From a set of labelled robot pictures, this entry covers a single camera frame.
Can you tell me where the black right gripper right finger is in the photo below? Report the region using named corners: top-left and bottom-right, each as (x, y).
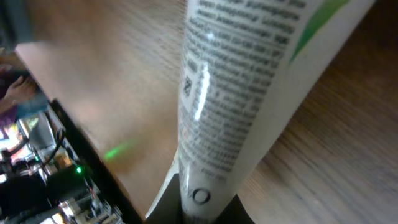
top-left (215, 195), bottom-right (254, 224)

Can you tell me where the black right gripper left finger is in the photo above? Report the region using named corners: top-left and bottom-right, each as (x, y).
top-left (144, 174), bottom-right (183, 224)

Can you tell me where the white cream tube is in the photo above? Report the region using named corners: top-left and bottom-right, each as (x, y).
top-left (144, 0), bottom-right (377, 224)

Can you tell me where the black electronics equipment rack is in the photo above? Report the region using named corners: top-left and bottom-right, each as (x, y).
top-left (1, 100), bottom-right (143, 223)

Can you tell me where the person in background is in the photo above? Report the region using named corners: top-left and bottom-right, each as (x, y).
top-left (1, 64), bottom-right (49, 127)

